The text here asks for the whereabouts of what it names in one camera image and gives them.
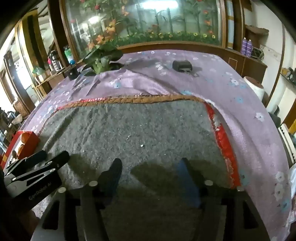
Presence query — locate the wire basket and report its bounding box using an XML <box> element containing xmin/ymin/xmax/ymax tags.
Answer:
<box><xmin>251</xmin><ymin>46</ymin><xmax>265</xmax><ymax>61</ymax></box>

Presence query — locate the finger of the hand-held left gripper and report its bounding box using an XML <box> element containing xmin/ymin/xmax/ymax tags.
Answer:
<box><xmin>5</xmin><ymin>151</ymin><xmax>70</xmax><ymax>189</ymax></box>
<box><xmin>5</xmin><ymin>150</ymin><xmax>48</xmax><ymax>173</ymax></box>

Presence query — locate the black thermos bottle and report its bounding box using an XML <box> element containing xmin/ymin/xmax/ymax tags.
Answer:
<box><xmin>48</xmin><ymin>50</ymin><xmax>62</xmax><ymax>71</ymax></box>

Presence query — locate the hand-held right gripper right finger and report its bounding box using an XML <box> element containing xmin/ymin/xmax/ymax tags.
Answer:
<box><xmin>175</xmin><ymin>158</ymin><xmax>271</xmax><ymax>241</ymax></box>

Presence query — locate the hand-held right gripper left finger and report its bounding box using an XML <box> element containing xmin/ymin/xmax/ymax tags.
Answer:
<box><xmin>31</xmin><ymin>158</ymin><xmax>123</xmax><ymax>241</ymax></box>

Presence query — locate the brown wall shelf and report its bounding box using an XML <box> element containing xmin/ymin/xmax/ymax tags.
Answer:
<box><xmin>245</xmin><ymin>24</ymin><xmax>270</xmax><ymax>48</ymax></box>

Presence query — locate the artificial green plant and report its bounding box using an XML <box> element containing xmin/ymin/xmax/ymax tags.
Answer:
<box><xmin>82</xmin><ymin>44</ymin><xmax>124</xmax><ymax>76</ymax></box>

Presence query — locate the small black box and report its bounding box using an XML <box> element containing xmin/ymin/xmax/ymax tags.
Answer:
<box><xmin>65</xmin><ymin>67</ymin><xmax>79</xmax><ymax>81</ymax></box>

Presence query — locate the red white cardboard box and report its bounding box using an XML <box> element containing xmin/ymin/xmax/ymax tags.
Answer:
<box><xmin>1</xmin><ymin>130</ymin><xmax>41</xmax><ymax>168</ymax></box>

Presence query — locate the purple floral bedsheet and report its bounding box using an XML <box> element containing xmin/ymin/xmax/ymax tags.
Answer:
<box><xmin>22</xmin><ymin>49</ymin><xmax>294</xmax><ymax>241</ymax></box>

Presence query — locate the grey mat with red border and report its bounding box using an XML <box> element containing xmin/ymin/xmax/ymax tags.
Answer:
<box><xmin>38</xmin><ymin>95</ymin><xmax>243</xmax><ymax>241</ymax></box>

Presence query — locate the black case with metal clip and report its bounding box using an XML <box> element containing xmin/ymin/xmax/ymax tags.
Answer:
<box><xmin>172</xmin><ymin>60</ymin><xmax>199</xmax><ymax>77</ymax></box>

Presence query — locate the flower painted glass panel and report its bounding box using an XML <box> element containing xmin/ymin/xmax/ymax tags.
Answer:
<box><xmin>59</xmin><ymin>0</ymin><xmax>226</xmax><ymax>49</ymax></box>

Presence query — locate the wooden side cabinet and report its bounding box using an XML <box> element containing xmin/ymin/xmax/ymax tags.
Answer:
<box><xmin>32</xmin><ymin>66</ymin><xmax>74</xmax><ymax>96</ymax></box>

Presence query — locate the green bottle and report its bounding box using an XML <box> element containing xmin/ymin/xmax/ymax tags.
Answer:
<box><xmin>64</xmin><ymin>46</ymin><xmax>75</xmax><ymax>65</ymax></box>

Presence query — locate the white slatted rack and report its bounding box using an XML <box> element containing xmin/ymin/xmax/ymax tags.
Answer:
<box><xmin>277</xmin><ymin>123</ymin><xmax>296</xmax><ymax>165</ymax></box>

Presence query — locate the white yarn roll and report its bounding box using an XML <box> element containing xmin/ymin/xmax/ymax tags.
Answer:
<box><xmin>243</xmin><ymin>76</ymin><xmax>265</xmax><ymax>103</ymax></box>

